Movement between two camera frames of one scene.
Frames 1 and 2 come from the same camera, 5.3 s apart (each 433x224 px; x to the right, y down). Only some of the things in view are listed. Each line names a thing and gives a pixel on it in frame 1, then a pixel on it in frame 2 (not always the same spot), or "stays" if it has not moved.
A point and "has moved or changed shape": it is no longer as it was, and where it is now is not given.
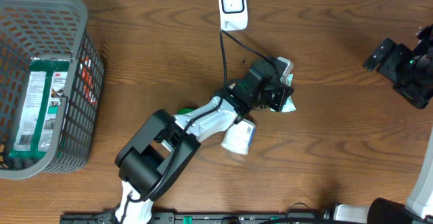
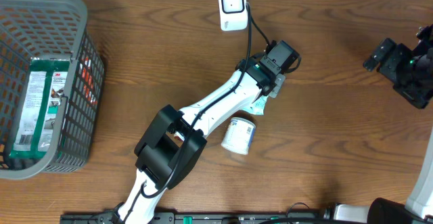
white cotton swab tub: x=237 y=137 stays
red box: x=88 y=80 stays
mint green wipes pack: x=289 y=105 has moved or changed shape
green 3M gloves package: x=38 y=120 stays
